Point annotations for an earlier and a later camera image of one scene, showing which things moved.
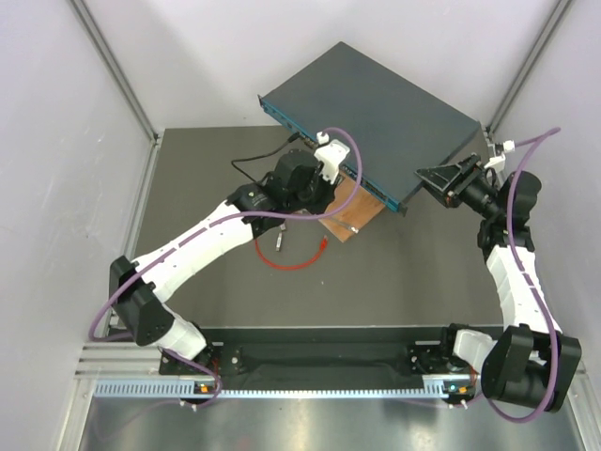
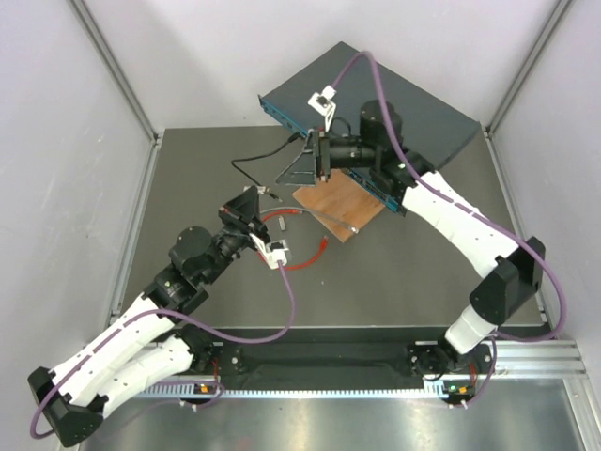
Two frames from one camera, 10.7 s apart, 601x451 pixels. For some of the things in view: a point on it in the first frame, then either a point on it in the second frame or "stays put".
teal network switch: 400,127 stays put
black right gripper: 440,178 → 302,171
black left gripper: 327,197 → 243,213
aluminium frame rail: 153,137 stays put
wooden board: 357,214 stays put
